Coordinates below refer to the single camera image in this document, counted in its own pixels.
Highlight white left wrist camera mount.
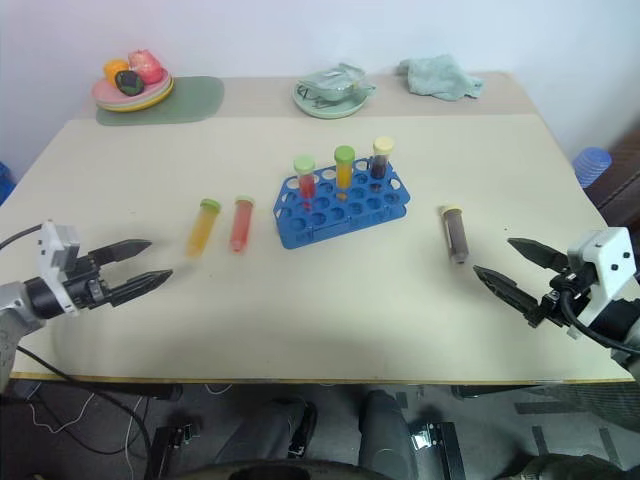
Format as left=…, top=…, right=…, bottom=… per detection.
left=36, top=219, right=82, bottom=317

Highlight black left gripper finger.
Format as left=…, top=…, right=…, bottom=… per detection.
left=91, top=239, right=153, bottom=267
left=109, top=269, right=174, bottom=308

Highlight dark tube yellow cap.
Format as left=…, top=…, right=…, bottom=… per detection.
left=369, top=136, right=396, bottom=181

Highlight dark brown furniture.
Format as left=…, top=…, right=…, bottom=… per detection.
left=581, top=130, right=640, bottom=237

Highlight red tube green cap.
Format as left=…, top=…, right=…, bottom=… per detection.
left=292, top=155, right=319, bottom=212
left=228, top=195, right=257, bottom=254

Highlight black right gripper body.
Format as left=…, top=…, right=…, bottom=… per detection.
left=528, top=268, right=600, bottom=332

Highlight blue stacked stools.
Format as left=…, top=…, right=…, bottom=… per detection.
left=570, top=145, right=614, bottom=189

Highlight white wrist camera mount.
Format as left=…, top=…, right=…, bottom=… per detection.
left=36, top=219, right=82, bottom=317
left=566, top=226, right=639, bottom=342

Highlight clear plastic bag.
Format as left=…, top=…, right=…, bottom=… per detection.
left=296, top=61, right=378, bottom=103

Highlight black toy fruit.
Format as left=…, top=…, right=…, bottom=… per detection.
left=114, top=69, right=145, bottom=96

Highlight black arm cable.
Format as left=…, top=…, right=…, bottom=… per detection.
left=558, top=288, right=640, bottom=357
left=0, top=224, right=44, bottom=251

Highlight pale green plate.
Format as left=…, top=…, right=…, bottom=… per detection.
left=291, top=74, right=377, bottom=120

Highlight yellow plate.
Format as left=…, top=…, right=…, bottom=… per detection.
left=97, top=74, right=176, bottom=114

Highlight grey rounded shape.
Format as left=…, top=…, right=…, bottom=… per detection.
left=358, top=389, right=420, bottom=480

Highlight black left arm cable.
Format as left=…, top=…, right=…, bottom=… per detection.
left=0, top=224, right=44, bottom=251

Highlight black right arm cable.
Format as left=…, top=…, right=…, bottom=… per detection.
left=558, top=288, right=640, bottom=357

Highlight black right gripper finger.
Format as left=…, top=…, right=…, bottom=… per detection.
left=506, top=237, right=571, bottom=275
left=471, top=264, right=545, bottom=327

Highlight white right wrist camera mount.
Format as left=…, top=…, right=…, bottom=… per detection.
left=566, top=226, right=639, bottom=342

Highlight orange tube green cap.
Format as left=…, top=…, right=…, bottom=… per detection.
left=333, top=145, right=357, bottom=202
left=185, top=197, right=222, bottom=258

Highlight pink plate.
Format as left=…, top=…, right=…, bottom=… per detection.
left=91, top=69, right=171, bottom=108

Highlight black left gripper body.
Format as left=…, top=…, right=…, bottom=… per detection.
left=63, top=251, right=115, bottom=311

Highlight orange toy fruit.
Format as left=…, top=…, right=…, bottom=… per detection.
left=102, top=58, right=131, bottom=84

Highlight white floor cable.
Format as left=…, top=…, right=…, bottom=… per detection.
left=26, top=383, right=139, bottom=474

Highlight black box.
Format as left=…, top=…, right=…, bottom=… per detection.
left=408, top=421, right=467, bottom=480
left=143, top=423, right=195, bottom=480

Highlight black floor cable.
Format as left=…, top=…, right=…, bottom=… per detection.
left=13, top=344, right=154, bottom=456

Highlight blue test tube rack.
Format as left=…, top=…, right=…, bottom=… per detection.
left=272, top=158, right=412, bottom=251

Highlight pale green towel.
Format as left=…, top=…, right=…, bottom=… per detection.
left=397, top=53, right=487, bottom=103

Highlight green placemat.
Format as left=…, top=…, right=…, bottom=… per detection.
left=95, top=75, right=226, bottom=128

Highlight brown tube yellow cap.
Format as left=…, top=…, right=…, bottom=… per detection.
left=439, top=203, right=471, bottom=266

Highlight blue plastic object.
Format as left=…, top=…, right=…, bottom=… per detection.
left=0, top=161, right=19, bottom=207

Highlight pink toy fruit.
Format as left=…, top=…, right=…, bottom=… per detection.
left=127, top=48, right=165, bottom=86

